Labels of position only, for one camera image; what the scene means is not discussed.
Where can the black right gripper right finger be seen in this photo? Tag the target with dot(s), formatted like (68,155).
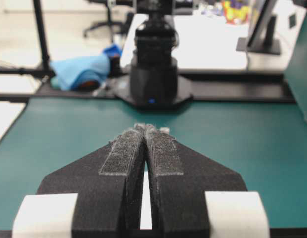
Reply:
(194,196)

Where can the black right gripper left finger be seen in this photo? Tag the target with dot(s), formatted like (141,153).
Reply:
(96,196)

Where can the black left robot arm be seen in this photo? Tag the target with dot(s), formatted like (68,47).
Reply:
(153,81)

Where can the blue cloth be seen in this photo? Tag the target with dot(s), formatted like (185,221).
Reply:
(84,71)

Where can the black office chair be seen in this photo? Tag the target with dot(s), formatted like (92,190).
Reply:
(109,23)

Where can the black monitor stand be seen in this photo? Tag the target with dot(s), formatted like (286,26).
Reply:
(262,23)

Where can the colourful toy pile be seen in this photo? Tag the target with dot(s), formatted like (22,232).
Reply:
(235,11)

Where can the black aluminium frame rail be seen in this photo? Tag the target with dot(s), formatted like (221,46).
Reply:
(43,70)

